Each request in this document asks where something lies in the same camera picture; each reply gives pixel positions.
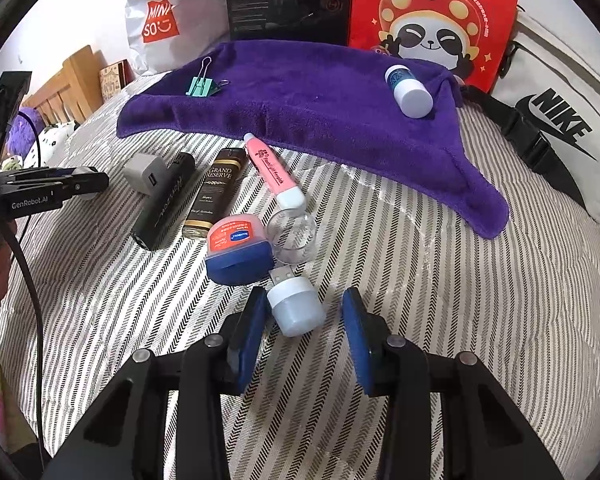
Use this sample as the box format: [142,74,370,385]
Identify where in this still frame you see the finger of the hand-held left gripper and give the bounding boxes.
[50,172,111,201]
[2,165,99,184]

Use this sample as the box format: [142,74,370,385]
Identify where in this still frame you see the white bag black logo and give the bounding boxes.
[491,7,600,224]

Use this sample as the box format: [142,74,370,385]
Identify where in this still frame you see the grey usb charger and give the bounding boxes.
[122,154,168,194]

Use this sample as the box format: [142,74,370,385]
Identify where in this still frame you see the clear tape roll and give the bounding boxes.
[266,208,317,266]

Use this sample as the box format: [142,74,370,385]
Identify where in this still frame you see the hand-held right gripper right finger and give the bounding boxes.
[342,287,566,480]

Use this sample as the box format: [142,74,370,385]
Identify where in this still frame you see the dark brown bottle gold label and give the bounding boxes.
[182,148,250,240]

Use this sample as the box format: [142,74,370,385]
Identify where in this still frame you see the brown patterned box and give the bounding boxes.
[99,59,132,101]

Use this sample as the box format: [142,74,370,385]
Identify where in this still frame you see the pink balm tub blue lid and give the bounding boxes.
[205,214,273,286]

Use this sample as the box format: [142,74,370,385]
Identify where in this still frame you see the green binder clip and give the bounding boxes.
[184,57,232,97]

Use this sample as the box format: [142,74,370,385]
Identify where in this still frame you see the small white usb light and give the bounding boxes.
[266,265,327,338]

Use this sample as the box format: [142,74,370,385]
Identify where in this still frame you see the purple towel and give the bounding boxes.
[116,41,511,240]

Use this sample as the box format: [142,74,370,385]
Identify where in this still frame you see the red panda print bag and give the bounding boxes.
[347,0,522,93]

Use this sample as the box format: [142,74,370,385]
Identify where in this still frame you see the black rectangular box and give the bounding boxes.
[132,153,198,251]

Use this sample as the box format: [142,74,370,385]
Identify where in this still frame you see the white pillow black spots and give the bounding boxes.
[22,121,79,168]

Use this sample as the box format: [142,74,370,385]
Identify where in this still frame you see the black strap with buckle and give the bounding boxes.
[459,6,588,207]

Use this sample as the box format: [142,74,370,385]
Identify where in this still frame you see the purple plush toy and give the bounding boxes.
[6,106,43,157]

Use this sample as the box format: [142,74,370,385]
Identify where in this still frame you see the wooden chair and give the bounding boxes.
[28,45,103,126]

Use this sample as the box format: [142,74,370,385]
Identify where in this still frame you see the white bottle with blue label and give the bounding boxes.
[384,64,434,119]

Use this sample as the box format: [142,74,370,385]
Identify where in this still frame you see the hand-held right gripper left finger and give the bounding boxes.
[45,287,276,480]

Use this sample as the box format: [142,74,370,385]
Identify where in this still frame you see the pink tube with white cap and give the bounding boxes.
[243,133,307,212]

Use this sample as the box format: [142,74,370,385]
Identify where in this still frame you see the white shopping bag red logo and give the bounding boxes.
[123,0,231,77]

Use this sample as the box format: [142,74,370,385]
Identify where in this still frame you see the black headset box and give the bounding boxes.
[223,0,356,46]

